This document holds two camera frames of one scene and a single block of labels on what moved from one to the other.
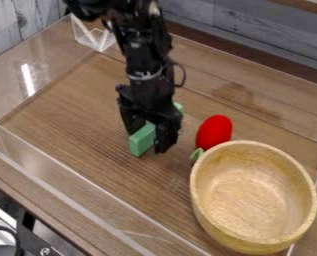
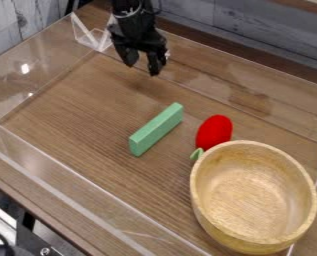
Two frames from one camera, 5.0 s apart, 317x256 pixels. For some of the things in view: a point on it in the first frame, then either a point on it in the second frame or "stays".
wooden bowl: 251,197 stays
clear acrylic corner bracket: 96,38 stays
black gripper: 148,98 -> 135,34
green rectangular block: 142,140 stays
